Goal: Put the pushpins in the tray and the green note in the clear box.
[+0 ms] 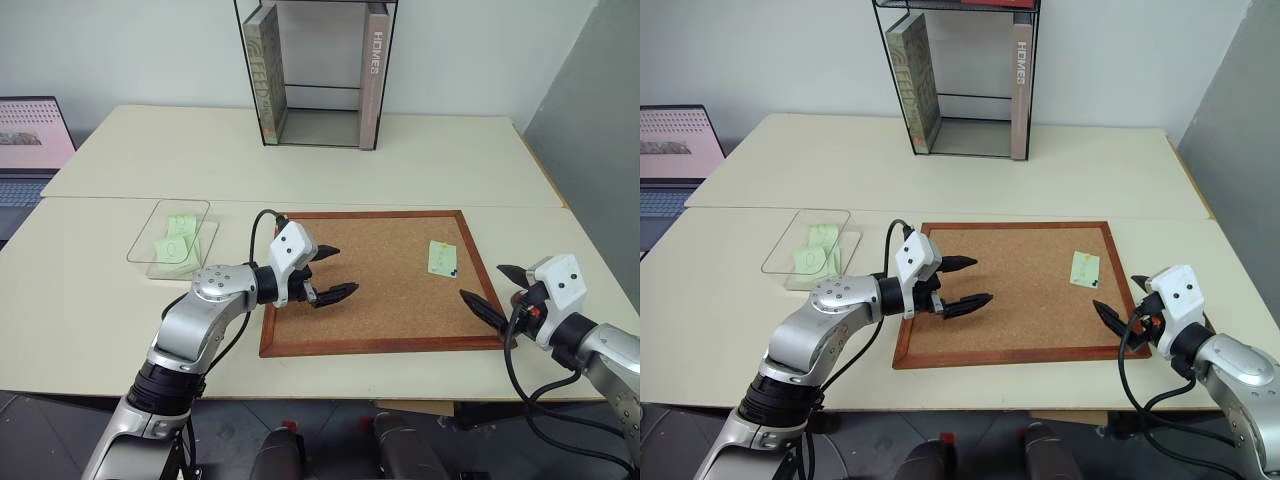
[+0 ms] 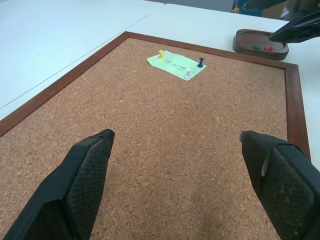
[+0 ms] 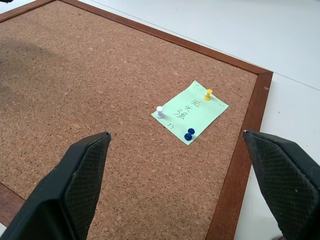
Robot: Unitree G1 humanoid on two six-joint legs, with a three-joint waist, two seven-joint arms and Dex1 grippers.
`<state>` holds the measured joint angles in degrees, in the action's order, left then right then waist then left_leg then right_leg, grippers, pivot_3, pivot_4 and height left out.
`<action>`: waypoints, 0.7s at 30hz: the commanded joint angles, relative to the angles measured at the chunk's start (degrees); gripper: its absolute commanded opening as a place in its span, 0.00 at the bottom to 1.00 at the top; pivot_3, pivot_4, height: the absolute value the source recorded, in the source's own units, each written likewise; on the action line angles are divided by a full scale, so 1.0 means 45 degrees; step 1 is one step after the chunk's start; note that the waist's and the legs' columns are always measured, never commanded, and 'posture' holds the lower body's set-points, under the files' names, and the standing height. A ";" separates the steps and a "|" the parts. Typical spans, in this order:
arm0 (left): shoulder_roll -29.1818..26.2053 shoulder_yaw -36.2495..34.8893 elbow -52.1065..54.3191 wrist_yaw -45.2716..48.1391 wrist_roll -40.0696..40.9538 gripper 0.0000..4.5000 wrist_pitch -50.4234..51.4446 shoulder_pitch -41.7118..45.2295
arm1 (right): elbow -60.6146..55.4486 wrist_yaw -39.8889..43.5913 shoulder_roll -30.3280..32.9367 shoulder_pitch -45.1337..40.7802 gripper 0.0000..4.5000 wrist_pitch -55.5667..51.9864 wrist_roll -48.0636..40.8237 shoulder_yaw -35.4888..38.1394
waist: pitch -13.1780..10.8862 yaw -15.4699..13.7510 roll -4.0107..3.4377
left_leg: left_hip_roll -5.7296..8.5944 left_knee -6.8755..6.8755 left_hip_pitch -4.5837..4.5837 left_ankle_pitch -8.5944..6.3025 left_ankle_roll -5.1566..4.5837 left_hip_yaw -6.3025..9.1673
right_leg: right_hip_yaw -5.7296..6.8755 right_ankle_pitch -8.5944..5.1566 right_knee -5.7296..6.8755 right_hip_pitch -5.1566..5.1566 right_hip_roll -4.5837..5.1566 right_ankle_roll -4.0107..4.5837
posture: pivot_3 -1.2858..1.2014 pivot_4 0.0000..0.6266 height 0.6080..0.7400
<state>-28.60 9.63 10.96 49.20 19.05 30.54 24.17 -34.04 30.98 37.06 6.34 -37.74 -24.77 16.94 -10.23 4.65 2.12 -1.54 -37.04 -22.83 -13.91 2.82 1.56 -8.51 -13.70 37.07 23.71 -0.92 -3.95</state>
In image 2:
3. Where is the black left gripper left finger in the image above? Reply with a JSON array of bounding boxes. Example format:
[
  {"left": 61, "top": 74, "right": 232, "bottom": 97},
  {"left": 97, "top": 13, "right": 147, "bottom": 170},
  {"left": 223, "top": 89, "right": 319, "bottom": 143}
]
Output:
[{"left": 3, "top": 128, "right": 116, "bottom": 240}]

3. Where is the light green paper note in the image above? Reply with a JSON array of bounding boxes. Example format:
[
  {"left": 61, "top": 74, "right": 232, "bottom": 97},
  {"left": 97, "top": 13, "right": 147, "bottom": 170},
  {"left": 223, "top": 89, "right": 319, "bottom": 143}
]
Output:
[{"left": 146, "top": 50, "right": 208, "bottom": 82}]

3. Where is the blue and yellow object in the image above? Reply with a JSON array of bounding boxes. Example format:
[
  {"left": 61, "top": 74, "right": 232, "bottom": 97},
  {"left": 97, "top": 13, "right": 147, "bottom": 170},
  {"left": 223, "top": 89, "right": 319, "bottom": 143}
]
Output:
[{"left": 232, "top": 0, "right": 248, "bottom": 14}]

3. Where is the dark wooden tray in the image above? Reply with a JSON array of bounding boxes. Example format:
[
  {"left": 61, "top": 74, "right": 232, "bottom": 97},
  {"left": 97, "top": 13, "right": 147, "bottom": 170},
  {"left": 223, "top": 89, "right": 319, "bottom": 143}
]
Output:
[{"left": 232, "top": 28, "right": 290, "bottom": 61}]

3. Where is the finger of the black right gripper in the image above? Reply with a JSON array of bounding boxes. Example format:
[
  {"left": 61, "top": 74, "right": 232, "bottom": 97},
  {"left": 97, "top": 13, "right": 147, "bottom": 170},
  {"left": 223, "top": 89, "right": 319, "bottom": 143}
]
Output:
[
  {"left": 268, "top": 9, "right": 320, "bottom": 43},
  {"left": 243, "top": 0, "right": 287, "bottom": 10}
]

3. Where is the brown cardboard box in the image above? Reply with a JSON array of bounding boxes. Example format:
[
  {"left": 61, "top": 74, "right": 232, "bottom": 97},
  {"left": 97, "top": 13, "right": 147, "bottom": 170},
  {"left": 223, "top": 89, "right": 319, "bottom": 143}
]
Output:
[{"left": 263, "top": 1, "right": 292, "bottom": 20}]

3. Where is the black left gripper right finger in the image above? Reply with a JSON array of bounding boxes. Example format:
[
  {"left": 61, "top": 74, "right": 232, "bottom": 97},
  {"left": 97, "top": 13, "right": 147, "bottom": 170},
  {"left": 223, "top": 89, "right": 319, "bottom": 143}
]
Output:
[{"left": 240, "top": 130, "right": 320, "bottom": 240}]

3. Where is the cork board with brown frame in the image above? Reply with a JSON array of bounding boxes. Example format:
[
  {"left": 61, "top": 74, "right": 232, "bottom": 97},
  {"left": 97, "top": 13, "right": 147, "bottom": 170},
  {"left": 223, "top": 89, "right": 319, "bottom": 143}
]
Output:
[{"left": 0, "top": 31, "right": 312, "bottom": 240}]

